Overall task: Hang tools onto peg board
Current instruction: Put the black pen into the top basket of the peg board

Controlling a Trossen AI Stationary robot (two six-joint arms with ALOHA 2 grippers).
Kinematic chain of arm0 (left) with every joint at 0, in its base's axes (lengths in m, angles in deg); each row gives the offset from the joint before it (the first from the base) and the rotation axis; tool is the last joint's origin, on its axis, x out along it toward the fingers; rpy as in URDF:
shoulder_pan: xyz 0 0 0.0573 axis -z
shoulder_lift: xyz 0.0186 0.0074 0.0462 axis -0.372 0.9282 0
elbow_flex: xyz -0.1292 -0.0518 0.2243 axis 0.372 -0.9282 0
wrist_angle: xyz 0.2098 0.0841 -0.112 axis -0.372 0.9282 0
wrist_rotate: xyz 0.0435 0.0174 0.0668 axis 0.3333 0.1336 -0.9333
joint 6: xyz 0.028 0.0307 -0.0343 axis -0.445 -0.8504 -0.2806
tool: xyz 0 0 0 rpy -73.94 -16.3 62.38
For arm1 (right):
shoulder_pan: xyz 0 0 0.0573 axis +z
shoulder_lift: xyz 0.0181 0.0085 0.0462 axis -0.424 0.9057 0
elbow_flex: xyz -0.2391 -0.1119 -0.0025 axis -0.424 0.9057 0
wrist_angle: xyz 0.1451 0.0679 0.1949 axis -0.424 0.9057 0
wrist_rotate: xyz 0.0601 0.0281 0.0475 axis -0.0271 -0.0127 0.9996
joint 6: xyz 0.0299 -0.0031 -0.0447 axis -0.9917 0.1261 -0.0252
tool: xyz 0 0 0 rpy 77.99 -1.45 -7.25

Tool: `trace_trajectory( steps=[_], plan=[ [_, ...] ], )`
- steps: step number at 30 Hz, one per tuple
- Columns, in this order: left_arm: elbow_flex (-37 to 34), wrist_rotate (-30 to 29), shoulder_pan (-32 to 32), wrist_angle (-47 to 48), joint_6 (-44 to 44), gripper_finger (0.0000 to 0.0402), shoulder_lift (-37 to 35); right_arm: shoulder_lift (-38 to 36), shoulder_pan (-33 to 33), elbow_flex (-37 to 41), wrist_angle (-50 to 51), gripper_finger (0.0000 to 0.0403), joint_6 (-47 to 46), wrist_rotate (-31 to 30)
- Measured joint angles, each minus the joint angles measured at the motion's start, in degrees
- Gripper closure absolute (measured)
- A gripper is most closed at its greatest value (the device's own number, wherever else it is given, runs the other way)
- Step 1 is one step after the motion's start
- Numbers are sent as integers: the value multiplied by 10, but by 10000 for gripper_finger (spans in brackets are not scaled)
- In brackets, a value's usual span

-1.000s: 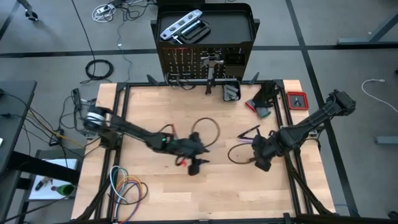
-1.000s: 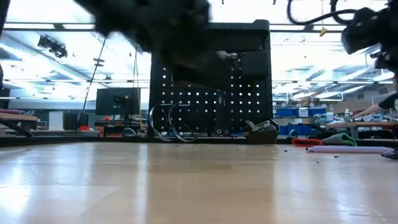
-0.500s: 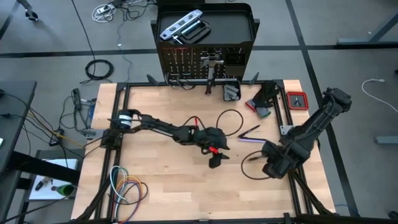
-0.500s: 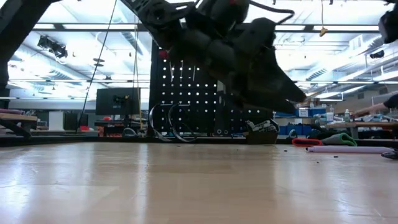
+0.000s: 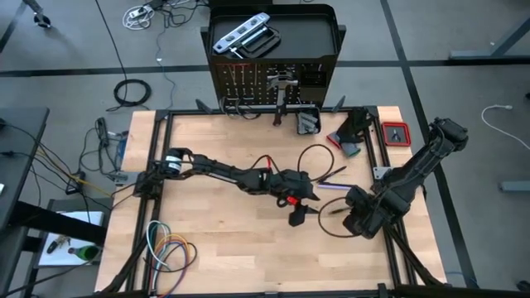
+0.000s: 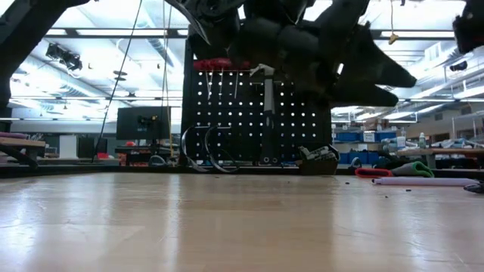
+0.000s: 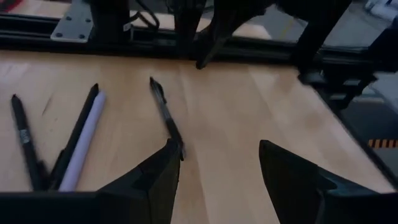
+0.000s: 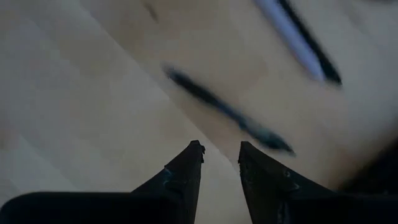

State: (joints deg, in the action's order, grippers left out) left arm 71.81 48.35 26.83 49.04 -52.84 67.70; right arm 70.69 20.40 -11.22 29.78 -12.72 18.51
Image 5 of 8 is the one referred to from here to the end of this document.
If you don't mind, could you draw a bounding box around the black pegboard tool holder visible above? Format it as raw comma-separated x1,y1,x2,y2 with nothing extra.
298,61,328,89

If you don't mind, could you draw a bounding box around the blue cable loop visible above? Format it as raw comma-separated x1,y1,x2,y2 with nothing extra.
152,242,187,293

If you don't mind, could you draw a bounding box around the red square tray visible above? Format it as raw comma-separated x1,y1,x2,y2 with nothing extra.
380,120,412,148

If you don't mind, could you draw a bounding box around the grey desk foot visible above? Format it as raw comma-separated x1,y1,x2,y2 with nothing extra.
499,180,530,193

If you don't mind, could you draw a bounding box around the yellow cable loop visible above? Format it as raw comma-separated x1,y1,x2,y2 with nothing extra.
153,233,188,260

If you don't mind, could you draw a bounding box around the orange cable loop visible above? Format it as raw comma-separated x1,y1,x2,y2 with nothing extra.
156,234,192,270

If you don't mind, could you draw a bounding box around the white cable loop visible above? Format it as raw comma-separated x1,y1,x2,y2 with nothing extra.
145,220,171,272

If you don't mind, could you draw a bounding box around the black plastic pegboard bin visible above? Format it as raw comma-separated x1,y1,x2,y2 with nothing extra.
295,106,322,136

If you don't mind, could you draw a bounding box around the grey torpedo spirit level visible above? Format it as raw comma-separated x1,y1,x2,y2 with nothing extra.
212,12,272,55

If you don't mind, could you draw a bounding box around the grey side table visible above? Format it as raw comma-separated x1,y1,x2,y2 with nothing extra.
24,197,113,298

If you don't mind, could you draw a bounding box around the green cable loop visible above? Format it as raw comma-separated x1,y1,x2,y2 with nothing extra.
149,223,173,274

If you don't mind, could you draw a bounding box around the white floor cable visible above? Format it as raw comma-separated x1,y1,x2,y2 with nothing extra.
481,103,530,151

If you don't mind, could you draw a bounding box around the silver mounting bracket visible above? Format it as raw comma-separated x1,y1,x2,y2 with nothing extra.
108,170,130,186
371,165,393,181

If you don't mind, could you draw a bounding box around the black coiled floor cable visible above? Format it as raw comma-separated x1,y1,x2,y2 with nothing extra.
106,77,153,113

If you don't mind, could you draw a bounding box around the bunch of keys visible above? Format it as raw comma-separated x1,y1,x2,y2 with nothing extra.
45,234,72,255

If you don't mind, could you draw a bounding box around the steel claw hammer black grip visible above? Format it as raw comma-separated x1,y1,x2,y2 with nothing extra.
266,70,300,125
267,73,293,127

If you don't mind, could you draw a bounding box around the black desk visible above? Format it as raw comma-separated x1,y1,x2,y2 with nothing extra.
0,106,108,298

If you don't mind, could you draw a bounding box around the black left wrist camera cable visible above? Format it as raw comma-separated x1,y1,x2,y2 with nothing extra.
296,142,336,184

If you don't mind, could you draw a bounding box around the black pegboard tool cart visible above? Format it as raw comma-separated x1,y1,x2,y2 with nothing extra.
200,2,347,115

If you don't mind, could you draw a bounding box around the green bottle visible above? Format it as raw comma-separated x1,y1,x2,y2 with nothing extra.
67,244,101,262

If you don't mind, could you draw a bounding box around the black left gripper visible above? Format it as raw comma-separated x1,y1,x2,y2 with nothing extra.
267,167,321,228

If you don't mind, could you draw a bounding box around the purple cable loop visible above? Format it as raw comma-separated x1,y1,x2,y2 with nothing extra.
163,243,198,298

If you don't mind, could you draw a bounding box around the white power strip with cable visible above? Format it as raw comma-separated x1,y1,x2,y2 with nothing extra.
121,2,157,31

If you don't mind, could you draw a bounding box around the black clamp with silver bar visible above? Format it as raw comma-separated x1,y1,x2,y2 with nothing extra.
229,23,282,60

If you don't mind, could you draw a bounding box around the black aluminium table frame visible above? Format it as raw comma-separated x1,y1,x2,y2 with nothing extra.
94,105,449,298

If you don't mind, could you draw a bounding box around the white paper sheet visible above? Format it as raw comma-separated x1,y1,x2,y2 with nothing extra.
41,210,104,266

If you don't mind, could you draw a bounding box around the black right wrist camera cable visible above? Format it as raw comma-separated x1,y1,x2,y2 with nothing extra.
316,195,362,240

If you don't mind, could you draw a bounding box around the green grey soft case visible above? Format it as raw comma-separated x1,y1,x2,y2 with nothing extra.
341,142,362,159

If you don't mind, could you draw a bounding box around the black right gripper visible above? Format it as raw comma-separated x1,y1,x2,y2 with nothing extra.
342,185,390,240

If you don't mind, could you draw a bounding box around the black chair base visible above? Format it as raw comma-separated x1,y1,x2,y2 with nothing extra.
20,0,53,29

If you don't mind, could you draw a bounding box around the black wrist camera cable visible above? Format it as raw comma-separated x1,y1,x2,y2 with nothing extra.
296,142,336,184
316,195,362,240

